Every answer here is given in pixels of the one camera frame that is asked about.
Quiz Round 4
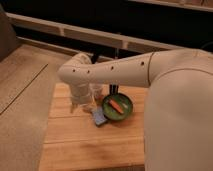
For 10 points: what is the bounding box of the green bowl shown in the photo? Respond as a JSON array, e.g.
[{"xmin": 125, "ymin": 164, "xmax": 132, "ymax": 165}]
[{"xmin": 102, "ymin": 93, "xmax": 133, "ymax": 121}]

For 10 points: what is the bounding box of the clear plastic cup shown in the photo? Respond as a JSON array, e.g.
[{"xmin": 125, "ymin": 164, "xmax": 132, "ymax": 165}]
[{"xmin": 91, "ymin": 84, "xmax": 103, "ymax": 99}]

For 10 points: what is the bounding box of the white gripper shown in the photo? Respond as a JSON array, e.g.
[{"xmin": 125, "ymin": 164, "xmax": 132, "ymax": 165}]
[{"xmin": 69, "ymin": 84, "xmax": 97, "ymax": 113}]

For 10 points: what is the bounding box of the black bowl handle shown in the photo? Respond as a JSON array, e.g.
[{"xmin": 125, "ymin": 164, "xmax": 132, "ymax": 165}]
[{"xmin": 109, "ymin": 85, "xmax": 118, "ymax": 94}]

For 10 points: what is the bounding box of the blue sponge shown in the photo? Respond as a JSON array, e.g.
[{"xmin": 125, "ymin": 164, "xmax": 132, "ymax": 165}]
[{"xmin": 92, "ymin": 107, "xmax": 107, "ymax": 126}]

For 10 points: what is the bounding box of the orange carrot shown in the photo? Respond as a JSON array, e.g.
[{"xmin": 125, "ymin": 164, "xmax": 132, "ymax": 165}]
[{"xmin": 109, "ymin": 100, "xmax": 123, "ymax": 114}]

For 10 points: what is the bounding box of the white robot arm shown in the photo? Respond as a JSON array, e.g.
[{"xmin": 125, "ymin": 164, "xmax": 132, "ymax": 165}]
[{"xmin": 58, "ymin": 48, "xmax": 213, "ymax": 171}]

